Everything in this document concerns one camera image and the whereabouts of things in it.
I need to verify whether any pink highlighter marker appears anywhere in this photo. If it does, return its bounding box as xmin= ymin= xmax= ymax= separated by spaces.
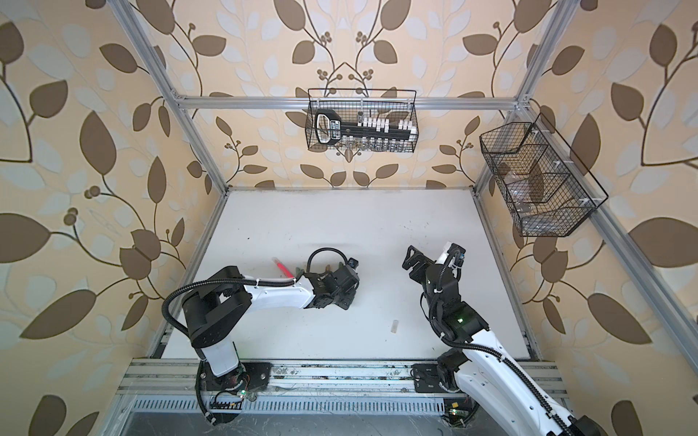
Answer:
xmin=273 ymin=257 xmax=296 ymax=279

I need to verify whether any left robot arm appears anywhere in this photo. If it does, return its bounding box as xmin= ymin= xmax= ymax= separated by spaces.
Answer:
xmin=161 ymin=247 xmax=360 ymax=426

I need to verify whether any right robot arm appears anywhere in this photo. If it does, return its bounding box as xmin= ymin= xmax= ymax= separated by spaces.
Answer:
xmin=402 ymin=243 xmax=603 ymax=435

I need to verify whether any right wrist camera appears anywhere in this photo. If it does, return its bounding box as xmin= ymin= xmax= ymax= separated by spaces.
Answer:
xmin=443 ymin=243 xmax=466 ymax=270

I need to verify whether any right black wire basket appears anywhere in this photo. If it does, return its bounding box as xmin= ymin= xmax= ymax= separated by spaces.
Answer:
xmin=479 ymin=114 xmax=609 ymax=237

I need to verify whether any black wire basket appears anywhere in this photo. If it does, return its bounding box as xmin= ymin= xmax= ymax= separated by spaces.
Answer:
xmin=305 ymin=86 xmax=419 ymax=154
xmin=479 ymin=114 xmax=609 ymax=237

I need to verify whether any black socket rail tool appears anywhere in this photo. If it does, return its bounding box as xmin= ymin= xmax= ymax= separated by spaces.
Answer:
xmin=307 ymin=109 xmax=419 ymax=148

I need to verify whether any rear black wire basket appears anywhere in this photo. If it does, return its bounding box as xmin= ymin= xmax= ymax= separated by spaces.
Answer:
xmin=305 ymin=86 xmax=419 ymax=154

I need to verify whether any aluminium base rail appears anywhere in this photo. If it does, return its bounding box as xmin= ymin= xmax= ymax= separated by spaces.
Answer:
xmin=116 ymin=358 xmax=568 ymax=416

